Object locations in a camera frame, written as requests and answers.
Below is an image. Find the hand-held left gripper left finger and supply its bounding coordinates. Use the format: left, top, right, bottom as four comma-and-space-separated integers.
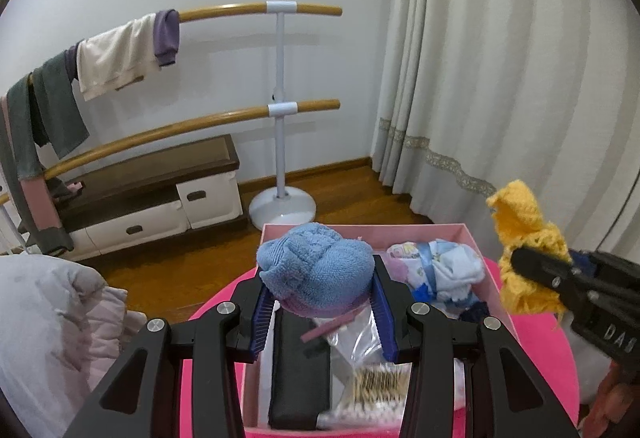
62, 275, 276, 438

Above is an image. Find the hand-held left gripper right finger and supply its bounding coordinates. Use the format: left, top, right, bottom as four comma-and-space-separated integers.
370, 258, 571, 438

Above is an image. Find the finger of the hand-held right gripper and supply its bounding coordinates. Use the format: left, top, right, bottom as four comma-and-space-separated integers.
570, 249, 608, 280
510, 245, 596, 314

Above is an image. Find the pink box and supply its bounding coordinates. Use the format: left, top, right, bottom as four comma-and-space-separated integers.
241, 222, 521, 438

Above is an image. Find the yellow knitted cloth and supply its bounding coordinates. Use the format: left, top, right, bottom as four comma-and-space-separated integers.
486, 179, 573, 319

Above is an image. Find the black pouch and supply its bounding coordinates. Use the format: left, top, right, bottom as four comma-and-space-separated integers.
267, 310, 333, 431

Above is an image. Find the light blue towel cloth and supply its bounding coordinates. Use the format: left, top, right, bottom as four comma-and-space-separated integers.
256, 223, 375, 319

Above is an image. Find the person's right hand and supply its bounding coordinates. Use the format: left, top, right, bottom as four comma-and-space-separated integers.
582, 360, 640, 438

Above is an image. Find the bag of cotton swabs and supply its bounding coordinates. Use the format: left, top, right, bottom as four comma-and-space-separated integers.
320, 313, 413, 430

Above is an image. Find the navy knitted cloth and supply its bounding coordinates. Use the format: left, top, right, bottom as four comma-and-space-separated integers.
457, 302, 493, 325

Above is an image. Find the white printed baby cloth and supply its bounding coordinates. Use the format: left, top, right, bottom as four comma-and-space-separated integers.
387, 240, 486, 304

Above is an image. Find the pink round table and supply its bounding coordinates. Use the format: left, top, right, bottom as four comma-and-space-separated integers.
180, 258, 581, 438

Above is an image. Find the brown and white cabinet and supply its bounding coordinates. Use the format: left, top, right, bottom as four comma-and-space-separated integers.
20, 134, 243, 261

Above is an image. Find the cream curtain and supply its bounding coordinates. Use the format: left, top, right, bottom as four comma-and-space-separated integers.
370, 0, 640, 269

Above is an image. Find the white duvet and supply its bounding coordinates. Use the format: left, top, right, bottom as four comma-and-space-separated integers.
0, 253, 148, 438

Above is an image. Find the small dark grey cloth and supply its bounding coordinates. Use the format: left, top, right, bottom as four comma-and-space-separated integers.
47, 178, 84, 202

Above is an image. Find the pink and grey garment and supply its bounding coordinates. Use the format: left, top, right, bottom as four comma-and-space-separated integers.
0, 98, 76, 255

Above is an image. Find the wooden ballet barre stand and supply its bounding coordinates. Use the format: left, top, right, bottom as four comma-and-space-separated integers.
0, 0, 343, 256

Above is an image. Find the dark grey garment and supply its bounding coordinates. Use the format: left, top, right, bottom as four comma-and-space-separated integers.
30, 45, 91, 159

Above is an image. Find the purple garment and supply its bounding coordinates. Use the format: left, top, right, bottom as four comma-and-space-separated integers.
152, 9, 181, 69

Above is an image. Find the cream garment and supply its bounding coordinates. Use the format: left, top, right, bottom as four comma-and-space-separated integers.
76, 13, 161, 102

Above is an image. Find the grey green garment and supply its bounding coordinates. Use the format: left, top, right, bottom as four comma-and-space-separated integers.
5, 75, 47, 181

